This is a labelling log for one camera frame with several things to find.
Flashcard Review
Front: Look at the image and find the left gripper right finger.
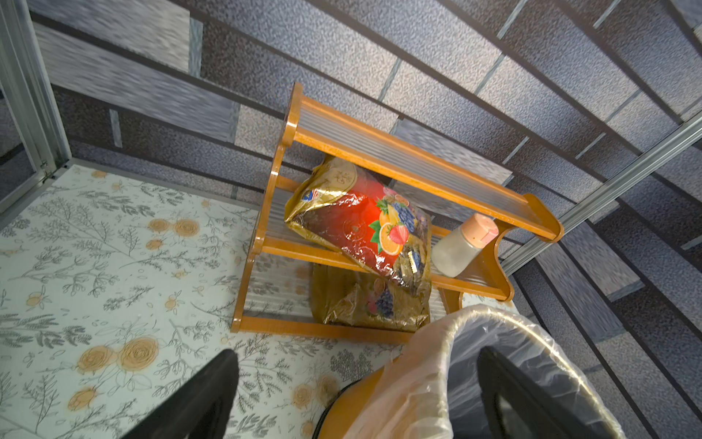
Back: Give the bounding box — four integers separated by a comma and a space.
477, 347, 595, 438

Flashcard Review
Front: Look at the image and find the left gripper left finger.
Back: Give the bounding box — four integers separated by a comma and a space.
125, 349, 239, 439

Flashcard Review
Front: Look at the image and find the orange trash bin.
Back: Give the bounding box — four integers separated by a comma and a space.
312, 364, 389, 438

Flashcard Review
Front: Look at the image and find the clear plastic bin liner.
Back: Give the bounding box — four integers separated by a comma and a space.
346, 305, 625, 438

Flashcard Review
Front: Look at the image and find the floral table mat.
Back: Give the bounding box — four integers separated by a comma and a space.
1, 166, 400, 438

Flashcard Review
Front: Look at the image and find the pink lidded plastic cup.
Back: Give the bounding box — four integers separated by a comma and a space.
433, 213, 499, 278

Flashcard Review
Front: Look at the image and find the wooden two-tier shelf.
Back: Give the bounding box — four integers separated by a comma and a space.
230, 83, 565, 344

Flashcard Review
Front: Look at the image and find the colourful candy bag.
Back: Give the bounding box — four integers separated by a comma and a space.
284, 157, 431, 332

